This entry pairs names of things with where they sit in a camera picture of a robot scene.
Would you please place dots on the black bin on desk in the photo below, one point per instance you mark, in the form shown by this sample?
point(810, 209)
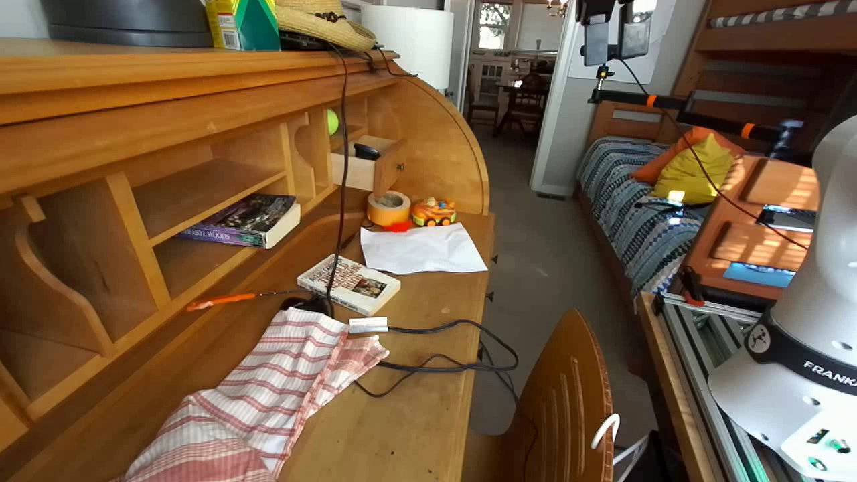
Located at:
point(129, 22)

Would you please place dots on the green tennis ball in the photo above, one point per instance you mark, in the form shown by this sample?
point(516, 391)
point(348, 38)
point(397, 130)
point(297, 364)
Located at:
point(333, 122)

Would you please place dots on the red striped white cloth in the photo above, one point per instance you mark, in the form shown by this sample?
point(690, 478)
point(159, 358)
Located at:
point(247, 423)

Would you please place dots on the orange tape roll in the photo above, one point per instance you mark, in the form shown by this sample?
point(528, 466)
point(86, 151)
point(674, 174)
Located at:
point(389, 209)

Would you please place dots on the white charger adapter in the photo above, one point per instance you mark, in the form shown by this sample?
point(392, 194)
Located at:
point(369, 325)

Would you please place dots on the wooden roll-top desk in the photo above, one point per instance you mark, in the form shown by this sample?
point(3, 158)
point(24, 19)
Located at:
point(108, 157)

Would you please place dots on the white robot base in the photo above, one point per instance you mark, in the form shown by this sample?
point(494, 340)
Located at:
point(795, 382)

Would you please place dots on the wooden chair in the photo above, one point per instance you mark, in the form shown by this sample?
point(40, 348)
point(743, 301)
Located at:
point(559, 429)

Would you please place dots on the yellow pillow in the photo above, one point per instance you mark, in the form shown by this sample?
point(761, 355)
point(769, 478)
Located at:
point(698, 171)

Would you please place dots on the straw hat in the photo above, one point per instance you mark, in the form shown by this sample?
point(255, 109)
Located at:
point(319, 26)

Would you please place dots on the striped bed mattress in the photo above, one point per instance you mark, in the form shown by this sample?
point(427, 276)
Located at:
point(648, 237)

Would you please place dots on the dark cover book on shelf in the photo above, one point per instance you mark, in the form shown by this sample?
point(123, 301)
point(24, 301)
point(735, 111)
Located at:
point(258, 221)

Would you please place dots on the orange pen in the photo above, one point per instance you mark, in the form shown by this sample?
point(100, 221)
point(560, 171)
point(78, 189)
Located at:
point(220, 301)

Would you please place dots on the white paper sheet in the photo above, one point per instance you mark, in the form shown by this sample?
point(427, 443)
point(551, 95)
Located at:
point(423, 249)

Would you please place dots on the yellow green cardboard box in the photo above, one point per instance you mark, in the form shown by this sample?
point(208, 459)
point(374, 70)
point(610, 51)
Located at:
point(243, 26)

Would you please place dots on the wooden drawer box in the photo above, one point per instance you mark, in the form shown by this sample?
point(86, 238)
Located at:
point(361, 171)

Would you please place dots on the orange pillow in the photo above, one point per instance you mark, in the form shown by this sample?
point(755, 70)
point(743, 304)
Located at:
point(696, 134)

